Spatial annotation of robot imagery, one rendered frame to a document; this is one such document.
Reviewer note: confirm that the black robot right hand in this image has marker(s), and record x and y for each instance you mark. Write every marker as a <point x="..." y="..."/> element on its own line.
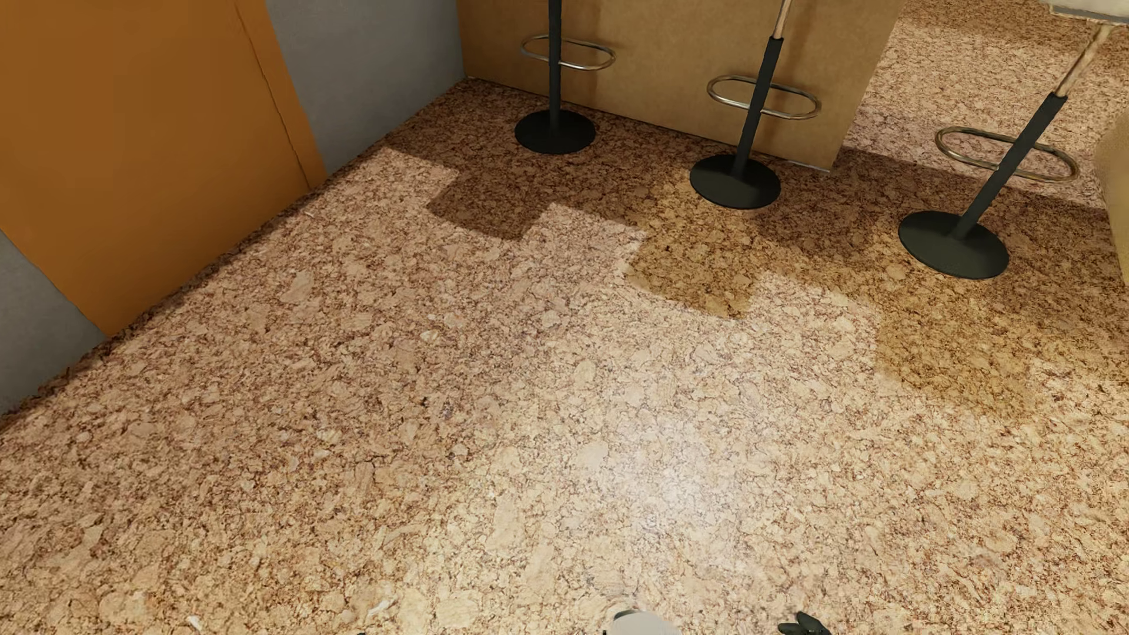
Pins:
<point x="803" y="627"/>

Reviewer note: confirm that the white robot leg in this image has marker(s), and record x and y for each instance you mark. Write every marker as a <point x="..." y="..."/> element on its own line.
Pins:
<point x="641" y="624"/>

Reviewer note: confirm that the black bar stool with footring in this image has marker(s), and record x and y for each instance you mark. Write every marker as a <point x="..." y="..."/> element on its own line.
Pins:
<point x="953" y="244"/>
<point x="735" y="181"/>
<point x="555" y="130"/>

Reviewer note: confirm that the beige cabinet edge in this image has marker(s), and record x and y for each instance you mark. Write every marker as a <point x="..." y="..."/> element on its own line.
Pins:
<point x="1115" y="190"/>

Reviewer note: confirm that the tan bar counter panel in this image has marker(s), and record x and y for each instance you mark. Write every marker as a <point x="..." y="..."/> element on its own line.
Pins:
<point x="670" y="62"/>

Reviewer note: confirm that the orange wooden door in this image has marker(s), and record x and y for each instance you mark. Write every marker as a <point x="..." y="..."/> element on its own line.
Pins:
<point x="150" y="150"/>

